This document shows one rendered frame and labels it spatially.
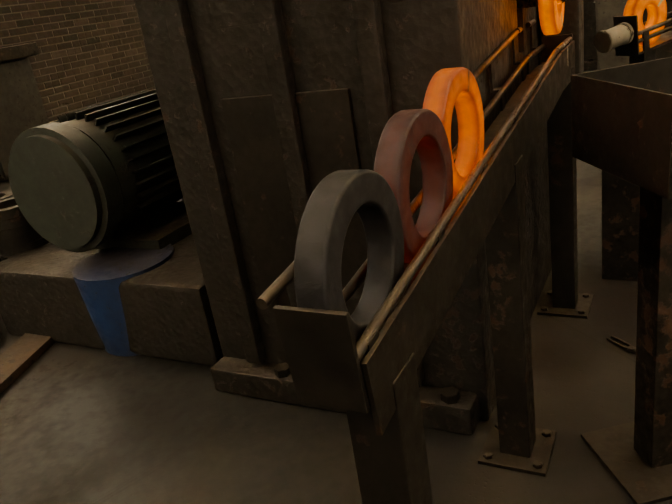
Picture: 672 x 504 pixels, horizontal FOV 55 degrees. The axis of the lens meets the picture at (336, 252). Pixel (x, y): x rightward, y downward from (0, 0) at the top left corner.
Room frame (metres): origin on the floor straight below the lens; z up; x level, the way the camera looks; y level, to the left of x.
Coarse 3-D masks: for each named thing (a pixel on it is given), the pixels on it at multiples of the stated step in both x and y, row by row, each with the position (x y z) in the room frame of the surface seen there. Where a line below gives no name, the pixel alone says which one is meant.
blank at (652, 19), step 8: (632, 0) 1.84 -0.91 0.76; (640, 0) 1.83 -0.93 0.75; (648, 0) 1.84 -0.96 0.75; (656, 0) 1.86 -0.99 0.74; (664, 0) 1.88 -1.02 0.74; (624, 8) 1.85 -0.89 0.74; (632, 8) 1.82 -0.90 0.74; (640, 8) 1.83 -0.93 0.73; (648, 8) 1.88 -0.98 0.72; (656, 8) 1.86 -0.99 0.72; (664, 8) 1.88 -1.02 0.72; (640, 16) 1.83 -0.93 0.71; (648, 16) 1.89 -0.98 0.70; (656, 16) 1.87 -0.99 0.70; (664, 16) 1.88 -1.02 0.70; (640, 24) 1.83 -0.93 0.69; (648, 24) 1.88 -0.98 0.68
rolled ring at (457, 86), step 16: (432, 80) 0.88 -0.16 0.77; (448, 80) 0.86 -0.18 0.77; (464, 80) 0.91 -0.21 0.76; (432, 96) 0.85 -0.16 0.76; (448, 96) 0.85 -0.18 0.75; (464, 96) 0.93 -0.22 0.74; (480, 96) 0.96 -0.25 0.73; (448, 112) 0.84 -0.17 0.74; (464, 112) 0.95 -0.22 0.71; (480, 112) 0.96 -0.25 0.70; (448, 128) 0.84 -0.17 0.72; (464, 128) 0.96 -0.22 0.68; (480, 128) 0.95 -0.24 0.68; (464, 144) 0.95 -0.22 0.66; (480, 144) 0.95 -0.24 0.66; (464, 160) 0.93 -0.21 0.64; (464, 176) 0.89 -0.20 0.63
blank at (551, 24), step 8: (544, 0) 1.46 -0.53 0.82; (552, 0) 1.45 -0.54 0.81; (544, 8) 1.46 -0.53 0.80; (552, 8) 1.45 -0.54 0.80; (560, 8) 1.53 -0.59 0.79; (544, 16) 1.46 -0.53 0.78; (552, 16) 1.46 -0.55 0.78; (560, 16) 1.52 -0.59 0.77; (544, 24) 1.47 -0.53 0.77; (552, 24) 1.47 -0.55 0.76; (560, 24) 1.52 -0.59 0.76; (544, 32) 1.49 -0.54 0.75; (552, 32) 1.49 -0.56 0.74
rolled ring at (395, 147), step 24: (408, 120) 0.71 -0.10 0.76; (432, 120) 0.76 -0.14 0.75; (384, 144) 0.70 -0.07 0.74; (408, 144) 0.69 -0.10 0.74; (432, 144) 0.78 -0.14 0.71; (384, 168) 0.68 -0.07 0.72; (408, 168) 0.69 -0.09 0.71; (432, 168) 0.79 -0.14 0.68; (408, 192) 0.68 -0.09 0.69; (432, 192) 0.79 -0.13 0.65; (408, 216) 0.67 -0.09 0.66; (432, 216) 0.77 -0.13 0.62; (408, 240) 0.67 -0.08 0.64
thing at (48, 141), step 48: (144, 96) 2.15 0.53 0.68; (48, 144) 1.80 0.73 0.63; (96, 144) 1.83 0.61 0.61; (144, 144) 1.96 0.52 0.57; (48, 192) 1.84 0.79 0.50; (96, 192) 1.76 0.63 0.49; (144, 192) 1.89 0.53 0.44; (48, 240) 1.87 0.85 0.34; (96, 240) 1.80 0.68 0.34; (144, 240) 1.89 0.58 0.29; (192, 240) 1.93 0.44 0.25; (0, 288) 1.96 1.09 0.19; (48, 288) 1.84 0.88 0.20; (144, 288) 1.64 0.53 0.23; (192, 288) 1.56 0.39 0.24; (96, 336) 1.77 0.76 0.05; (144, 336) 1.67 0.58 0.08; (192, 336) 1.57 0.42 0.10
